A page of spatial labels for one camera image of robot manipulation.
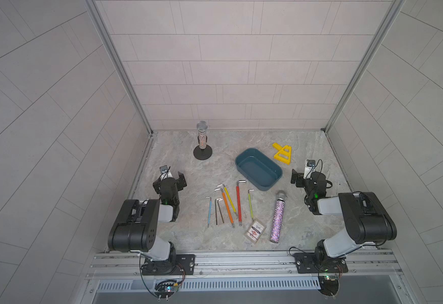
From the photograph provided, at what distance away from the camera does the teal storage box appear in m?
0.94

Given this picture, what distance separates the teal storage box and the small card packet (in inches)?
6.7

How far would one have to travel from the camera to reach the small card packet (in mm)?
780
